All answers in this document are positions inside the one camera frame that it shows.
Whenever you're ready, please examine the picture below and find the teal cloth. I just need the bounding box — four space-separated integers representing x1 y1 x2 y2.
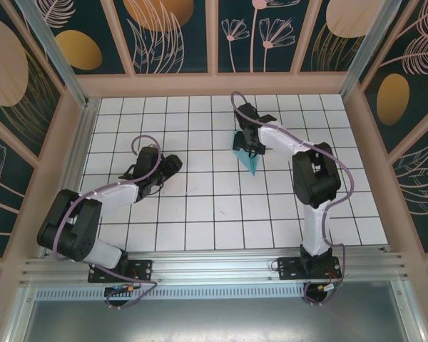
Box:
231 130 263 177

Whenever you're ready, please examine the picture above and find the grey metal sheet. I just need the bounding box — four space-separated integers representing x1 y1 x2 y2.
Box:
6 281 425 342

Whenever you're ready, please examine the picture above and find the aluminium side rail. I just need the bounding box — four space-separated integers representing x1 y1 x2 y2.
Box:
39 99 101 257

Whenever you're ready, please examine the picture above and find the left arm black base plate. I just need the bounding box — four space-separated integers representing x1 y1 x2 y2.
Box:
88 259 153 284

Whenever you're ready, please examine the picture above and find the long aluminium mounting rail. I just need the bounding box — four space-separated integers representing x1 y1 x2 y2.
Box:
19 247 411 286

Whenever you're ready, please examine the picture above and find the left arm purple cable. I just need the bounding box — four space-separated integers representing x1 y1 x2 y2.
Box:
52 134 163 311

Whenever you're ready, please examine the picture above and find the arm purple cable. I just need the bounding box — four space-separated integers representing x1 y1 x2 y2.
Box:
52 134 163 311
230 91 356 308

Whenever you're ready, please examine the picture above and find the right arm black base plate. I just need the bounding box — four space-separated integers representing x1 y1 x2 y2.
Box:
277 256 342 281

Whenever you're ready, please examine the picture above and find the slotted grey cable duct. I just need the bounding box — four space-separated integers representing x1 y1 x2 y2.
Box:
35 287 307 299

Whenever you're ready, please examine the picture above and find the aluminium frame post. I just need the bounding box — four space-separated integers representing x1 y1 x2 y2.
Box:
338 0 400 103
14 0 90 108

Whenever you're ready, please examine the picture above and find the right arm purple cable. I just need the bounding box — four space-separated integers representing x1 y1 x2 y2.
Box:
230 91 356 308

